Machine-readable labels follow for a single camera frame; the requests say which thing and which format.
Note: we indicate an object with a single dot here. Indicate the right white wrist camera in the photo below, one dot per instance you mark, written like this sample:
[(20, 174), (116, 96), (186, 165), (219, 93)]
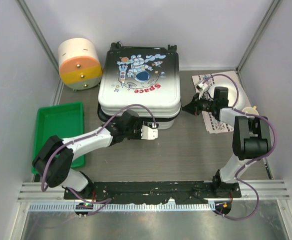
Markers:
[(202, 88)]

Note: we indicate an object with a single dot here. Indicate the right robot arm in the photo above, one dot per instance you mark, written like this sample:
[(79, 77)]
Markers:
[(251, 136)]

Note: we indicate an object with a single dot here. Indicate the white black space suitcase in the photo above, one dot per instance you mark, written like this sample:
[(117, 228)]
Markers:
[(147, 78)]

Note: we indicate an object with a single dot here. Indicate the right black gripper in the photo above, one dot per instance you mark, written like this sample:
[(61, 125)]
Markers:
[(194, 107)]

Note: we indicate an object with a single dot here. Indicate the round mini drawer cabinet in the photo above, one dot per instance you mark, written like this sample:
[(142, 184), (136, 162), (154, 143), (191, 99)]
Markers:
[(78, 64)]

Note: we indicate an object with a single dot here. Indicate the patterned placemat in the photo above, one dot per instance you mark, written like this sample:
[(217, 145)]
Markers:
[(214, 126)]

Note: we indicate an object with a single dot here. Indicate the aluminium rail frame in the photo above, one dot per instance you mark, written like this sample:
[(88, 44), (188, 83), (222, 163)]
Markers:
[(262, 189)]

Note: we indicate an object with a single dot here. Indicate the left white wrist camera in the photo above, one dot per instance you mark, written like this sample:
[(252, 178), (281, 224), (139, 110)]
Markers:
[(148, 133)]

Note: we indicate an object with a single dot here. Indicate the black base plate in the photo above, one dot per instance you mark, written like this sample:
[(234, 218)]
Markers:
[(159, 192)]

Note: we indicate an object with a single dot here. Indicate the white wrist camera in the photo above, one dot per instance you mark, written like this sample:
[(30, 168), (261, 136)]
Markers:
[(202, 88), (148, 133)]

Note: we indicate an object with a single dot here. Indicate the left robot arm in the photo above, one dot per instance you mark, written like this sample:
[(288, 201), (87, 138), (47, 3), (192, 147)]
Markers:
[(53, 161)]

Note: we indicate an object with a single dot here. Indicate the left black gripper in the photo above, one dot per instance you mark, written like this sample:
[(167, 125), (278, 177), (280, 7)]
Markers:
[(139, 124)]

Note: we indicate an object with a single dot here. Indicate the yellow cup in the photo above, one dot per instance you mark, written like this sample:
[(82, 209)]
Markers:
[(250, 110)]

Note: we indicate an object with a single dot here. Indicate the white slotted cable duct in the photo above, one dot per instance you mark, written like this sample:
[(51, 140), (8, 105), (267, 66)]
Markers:
[(76, 206)]

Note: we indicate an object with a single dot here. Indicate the white paper plate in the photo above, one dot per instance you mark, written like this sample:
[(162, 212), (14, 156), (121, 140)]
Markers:
[(238, 102)]

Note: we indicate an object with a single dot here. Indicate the green plastic tray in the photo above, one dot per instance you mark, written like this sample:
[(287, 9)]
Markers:
[(64, 121)]

